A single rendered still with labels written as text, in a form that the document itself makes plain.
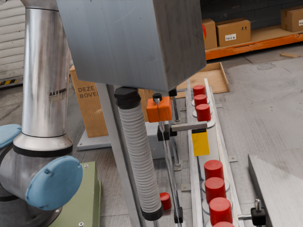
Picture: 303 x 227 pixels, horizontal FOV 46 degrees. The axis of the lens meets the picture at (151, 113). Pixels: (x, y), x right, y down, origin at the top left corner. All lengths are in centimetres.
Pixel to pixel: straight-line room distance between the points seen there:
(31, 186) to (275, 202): 53
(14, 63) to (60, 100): 459
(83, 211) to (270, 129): 68
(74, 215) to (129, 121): 48
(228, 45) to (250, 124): 336
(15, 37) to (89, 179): 428
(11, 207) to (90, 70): 47
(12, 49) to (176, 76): 484
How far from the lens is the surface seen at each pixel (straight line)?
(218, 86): 163
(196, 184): 80
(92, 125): 131
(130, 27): 42
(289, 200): 88
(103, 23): 45
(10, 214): 89
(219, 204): 55
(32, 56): 68
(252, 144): 117
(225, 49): 453
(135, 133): 47
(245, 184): 100
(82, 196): 95
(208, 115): 85
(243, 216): 79
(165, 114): 62
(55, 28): 68
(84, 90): 125
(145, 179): 51
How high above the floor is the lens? 144
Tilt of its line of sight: 25 degrees down
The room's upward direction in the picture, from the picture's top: 11 degrees counter-clockwise
